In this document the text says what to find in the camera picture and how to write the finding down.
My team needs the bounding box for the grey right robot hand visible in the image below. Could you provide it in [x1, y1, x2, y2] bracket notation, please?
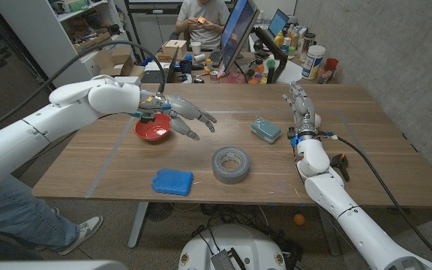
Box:
[282, 81, 322, 140]

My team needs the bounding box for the white shelf unit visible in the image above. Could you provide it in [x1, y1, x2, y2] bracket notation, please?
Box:
[0, 0, 133, 98]

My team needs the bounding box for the black orange clamp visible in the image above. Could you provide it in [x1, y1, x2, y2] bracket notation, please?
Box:
[330, 153, 351, 183]

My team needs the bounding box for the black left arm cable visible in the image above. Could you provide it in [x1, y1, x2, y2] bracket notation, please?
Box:
[0, 40, 167, 139]

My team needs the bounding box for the tilted computer monitor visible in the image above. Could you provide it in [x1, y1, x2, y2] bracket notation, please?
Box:
[221, 0, 261, 74]

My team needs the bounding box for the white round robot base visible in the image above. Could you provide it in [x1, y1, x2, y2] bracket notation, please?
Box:
[178, 223, 288, 270]

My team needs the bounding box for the open laptop blue screen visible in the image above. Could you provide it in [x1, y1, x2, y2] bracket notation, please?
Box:
[267, 8, 290, 38]

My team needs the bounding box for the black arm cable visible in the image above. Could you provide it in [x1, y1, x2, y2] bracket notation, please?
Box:
[0, 40, 167, 139]
[324, 130, 432, 263]

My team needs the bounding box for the blue ice pack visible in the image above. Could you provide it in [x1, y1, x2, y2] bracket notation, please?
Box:
[151, 168, 194, 197]

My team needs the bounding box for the seated person grey shirt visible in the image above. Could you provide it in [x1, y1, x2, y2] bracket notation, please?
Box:
[174, 0, 231, 52]

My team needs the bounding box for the grey table leg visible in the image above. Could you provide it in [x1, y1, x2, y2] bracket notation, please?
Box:
[316, 205, 341, 257]
[127, 202, 149, 249]

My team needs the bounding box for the teal soap box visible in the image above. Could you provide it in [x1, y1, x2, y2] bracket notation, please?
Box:
[250, 117, 283, 145]

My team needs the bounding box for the dark blue mug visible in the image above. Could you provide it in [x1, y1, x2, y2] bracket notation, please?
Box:
[178, 59, 194, 75]

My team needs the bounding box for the red bowl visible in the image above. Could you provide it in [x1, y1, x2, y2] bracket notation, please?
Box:
[133, 112, 173, 142]

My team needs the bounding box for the black laptop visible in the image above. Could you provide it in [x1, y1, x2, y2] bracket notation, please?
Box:
[140, 46, 179, 84]

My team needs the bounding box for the white labelled canister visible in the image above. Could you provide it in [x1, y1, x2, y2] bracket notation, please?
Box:
[301, 44, 326, 80]

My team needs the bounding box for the white power box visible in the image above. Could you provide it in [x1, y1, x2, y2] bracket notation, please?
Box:
[114, 76, 142, 86]

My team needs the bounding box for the small closed cardboard box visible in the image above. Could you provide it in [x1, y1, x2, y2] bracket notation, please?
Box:
[161, 39, 188, 61]

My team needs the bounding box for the black keyboard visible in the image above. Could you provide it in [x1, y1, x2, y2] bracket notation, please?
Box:
[208, 48, 224, 68]

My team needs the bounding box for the white robot chest shell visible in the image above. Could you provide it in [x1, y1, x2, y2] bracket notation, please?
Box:
[0, 259, 129, 270]

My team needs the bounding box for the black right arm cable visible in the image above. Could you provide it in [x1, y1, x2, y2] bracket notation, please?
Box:
[324, 130, 432, 263]

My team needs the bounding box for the standing person in jeans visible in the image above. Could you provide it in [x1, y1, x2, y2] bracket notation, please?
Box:
[0, 39, 104, 260]

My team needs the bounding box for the grey duct tape roll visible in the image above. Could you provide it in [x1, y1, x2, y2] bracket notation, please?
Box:
[211, 145, 251, 185]

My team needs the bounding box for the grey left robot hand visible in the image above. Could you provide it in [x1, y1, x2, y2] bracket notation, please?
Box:
[136, 93, 218, 142]

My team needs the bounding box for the open cardboard box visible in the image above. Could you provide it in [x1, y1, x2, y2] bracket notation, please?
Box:
[92, 46, 146, 79]

